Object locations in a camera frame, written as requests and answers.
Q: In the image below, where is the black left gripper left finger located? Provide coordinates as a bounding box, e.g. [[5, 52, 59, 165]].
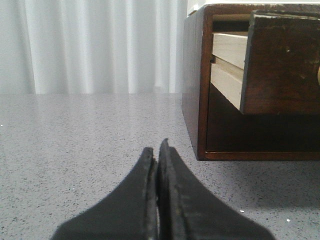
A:
[[52, 147, 158, 240]]

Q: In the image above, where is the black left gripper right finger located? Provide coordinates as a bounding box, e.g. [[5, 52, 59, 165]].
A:
[[157, 139, 274, 240]]

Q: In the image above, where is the wooden drawer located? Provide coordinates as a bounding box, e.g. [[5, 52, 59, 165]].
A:
[[211, 10, 320, 115]]

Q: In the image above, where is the dark wooden drawer cabinet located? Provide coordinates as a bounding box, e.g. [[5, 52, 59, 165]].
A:
[[182, 2, 320, 161]]

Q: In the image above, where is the white pleated curtain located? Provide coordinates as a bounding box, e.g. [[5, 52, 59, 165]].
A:
[[0, 0, 188, 94]]

